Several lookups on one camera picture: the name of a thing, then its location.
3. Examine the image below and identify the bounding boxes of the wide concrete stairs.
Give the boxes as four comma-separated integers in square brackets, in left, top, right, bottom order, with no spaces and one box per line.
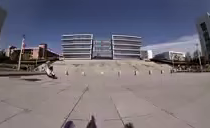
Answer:
[51,59,173,75]

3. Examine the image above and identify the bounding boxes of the row of bollards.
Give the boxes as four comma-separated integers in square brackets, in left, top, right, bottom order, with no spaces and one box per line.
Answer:
[64,68,174,77]

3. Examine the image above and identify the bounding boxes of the grey glass banded building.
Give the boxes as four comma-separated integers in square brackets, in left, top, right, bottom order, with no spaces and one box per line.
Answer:
[60,33,143,61]

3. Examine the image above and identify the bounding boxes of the grey paved plaza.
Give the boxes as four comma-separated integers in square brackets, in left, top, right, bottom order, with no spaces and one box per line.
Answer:
[0,70,210,128]

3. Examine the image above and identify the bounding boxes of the small white building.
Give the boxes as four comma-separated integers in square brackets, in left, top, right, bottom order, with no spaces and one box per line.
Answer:
[140,49,154,61]

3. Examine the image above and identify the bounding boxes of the person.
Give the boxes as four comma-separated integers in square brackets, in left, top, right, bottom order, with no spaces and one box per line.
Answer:
[43,60,58,80]

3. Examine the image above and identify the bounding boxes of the robot's own part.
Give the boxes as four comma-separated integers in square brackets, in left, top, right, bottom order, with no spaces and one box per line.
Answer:
[85,115,98,128]
[123,122,135,128]

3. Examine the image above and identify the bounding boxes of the white low building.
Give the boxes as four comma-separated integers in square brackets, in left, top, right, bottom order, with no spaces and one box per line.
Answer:
[153,50,187,62]

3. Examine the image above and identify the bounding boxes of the red brick building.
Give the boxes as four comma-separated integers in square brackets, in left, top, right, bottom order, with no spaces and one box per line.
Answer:
[4,43,61,62]

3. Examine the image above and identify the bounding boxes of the pale flagpole with flag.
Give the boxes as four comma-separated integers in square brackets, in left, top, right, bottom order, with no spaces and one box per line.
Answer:
[17,34,27,71]

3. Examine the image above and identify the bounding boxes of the pole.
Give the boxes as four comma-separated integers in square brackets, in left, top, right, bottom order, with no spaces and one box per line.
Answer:
[195,42,203,70]

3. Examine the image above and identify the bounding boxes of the tall grey building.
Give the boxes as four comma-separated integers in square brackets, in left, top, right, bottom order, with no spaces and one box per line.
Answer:
[195,11,210,66]

